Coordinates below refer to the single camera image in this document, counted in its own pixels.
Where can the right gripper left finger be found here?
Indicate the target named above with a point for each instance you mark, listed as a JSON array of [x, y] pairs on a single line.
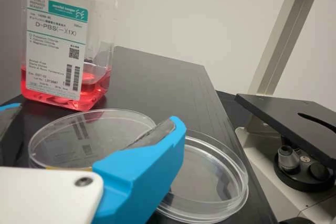
[[8, 115]]

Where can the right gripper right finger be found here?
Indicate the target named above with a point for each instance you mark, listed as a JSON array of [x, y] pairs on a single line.
[[147, 166]]

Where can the petri dish lid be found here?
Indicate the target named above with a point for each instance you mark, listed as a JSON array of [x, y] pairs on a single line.
[[207, 174]]

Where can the petri dish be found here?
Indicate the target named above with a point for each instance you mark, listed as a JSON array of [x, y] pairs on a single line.
[[78, 137]]

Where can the black platform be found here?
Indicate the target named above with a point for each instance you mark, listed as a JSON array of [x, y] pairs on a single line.
[[162, 93]]

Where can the red liquid bottle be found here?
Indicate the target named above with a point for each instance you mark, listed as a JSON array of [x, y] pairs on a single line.
[[65, 45]]

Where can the cream microscope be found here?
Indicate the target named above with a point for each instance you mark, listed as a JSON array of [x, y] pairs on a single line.
[[288, 140]]

